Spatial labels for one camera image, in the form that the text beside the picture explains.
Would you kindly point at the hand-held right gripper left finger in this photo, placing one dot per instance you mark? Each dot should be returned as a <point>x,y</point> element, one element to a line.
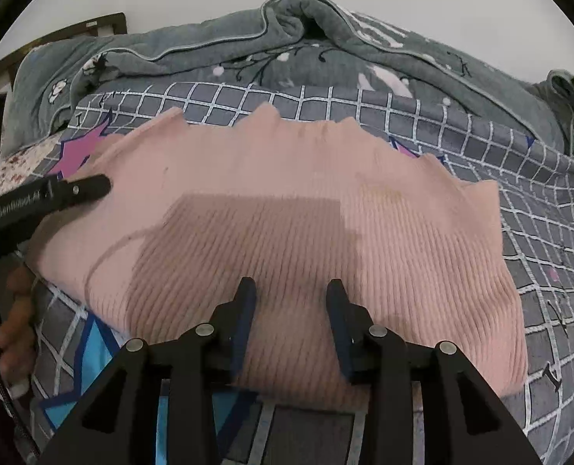
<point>245,319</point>

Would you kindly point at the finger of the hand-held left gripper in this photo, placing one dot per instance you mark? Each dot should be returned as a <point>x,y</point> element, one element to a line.
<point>90,188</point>

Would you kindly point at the grey checked star blanket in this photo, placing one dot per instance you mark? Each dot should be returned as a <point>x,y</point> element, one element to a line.
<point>461,131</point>

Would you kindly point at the grey fleece quilt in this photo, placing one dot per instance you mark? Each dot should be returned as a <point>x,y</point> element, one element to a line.
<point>194,53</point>

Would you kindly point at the person's left hand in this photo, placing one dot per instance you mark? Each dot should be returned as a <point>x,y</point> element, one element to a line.
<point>18,324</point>

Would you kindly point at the floral bed sheet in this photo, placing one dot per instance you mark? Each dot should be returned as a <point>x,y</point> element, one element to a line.
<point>20,160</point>

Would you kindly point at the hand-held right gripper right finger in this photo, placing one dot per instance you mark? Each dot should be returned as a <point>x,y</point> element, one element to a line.
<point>337,329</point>

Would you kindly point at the dark wooden headboard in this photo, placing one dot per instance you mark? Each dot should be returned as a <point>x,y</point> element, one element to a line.
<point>107,22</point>

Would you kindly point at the pink ribbed sweater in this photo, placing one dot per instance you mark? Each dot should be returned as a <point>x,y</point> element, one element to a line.
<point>267,203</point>

